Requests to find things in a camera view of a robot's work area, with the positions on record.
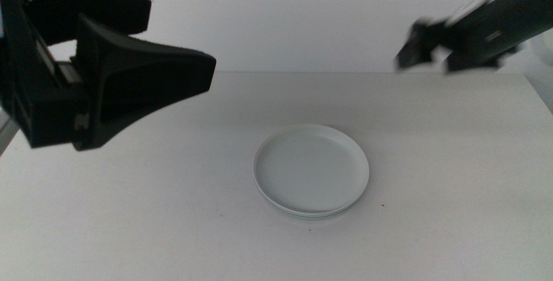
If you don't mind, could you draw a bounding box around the white shallow bowl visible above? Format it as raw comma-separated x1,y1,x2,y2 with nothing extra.
252,124,371,215

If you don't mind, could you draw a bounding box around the pale green shallow bowl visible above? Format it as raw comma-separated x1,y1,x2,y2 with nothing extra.
254,172,369,218

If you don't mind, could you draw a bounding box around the grey shallow bowl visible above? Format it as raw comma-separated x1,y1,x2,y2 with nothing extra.
256,176,367,220

